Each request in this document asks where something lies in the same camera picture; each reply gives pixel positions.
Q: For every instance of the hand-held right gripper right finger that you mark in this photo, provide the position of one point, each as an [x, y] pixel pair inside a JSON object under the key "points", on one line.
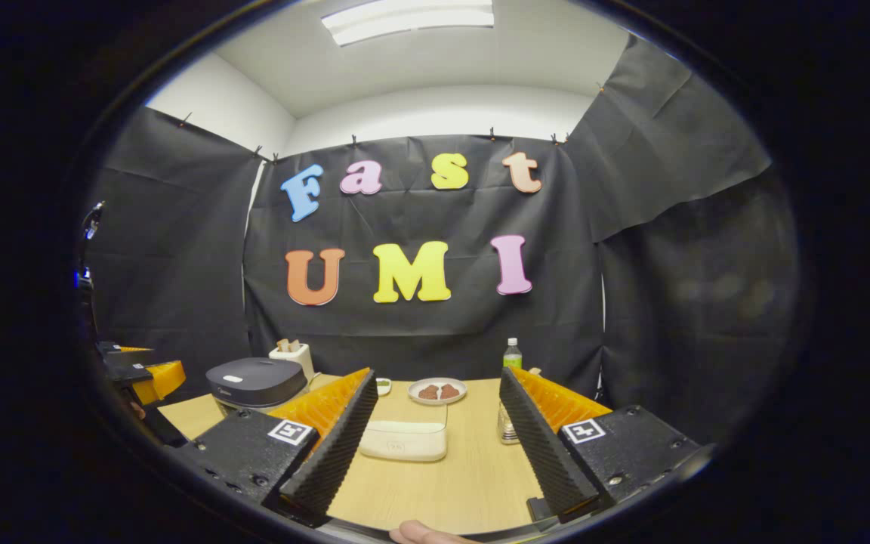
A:
{"points": [[541, 449]]}

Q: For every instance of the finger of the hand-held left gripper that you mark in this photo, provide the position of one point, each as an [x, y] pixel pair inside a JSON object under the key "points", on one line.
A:
{"points": [[125, 351], [163, 378]]}

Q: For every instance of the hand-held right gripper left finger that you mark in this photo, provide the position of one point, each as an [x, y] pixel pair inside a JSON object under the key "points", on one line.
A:
{"points": [[329, 457]]}

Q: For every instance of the dark grey rice cooker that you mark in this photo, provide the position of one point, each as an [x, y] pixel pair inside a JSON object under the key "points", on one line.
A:
{"points": [[254, 381]]}

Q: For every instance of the small black block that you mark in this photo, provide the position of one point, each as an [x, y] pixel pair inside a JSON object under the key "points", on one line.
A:
{"points": [[541, 508]]}

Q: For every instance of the white divided condiment dish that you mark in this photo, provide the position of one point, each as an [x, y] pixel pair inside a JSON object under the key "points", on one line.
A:
{"points": [[384, 387]]}

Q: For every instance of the green label drink bottle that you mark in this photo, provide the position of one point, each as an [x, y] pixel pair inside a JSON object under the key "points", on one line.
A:
{"points": [[512, 359]]}

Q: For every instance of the brown meat piece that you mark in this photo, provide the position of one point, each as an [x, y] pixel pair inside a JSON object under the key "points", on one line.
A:
{"points": [[450, 391], [429, 393]]}

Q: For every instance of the white oval plate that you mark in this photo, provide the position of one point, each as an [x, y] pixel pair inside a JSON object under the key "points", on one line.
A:
{"points": [[439, 402]]}

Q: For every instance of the brown bread slice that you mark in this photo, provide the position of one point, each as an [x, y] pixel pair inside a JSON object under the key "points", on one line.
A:
{"points": [[288, 346]]}

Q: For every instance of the black backdrop cloth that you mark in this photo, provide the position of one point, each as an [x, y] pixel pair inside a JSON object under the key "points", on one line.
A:
{"points": [[405, 219]]}

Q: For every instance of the long ceiling light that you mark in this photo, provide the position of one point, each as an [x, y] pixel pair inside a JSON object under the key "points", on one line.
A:
{"points": [[405, 19]]}

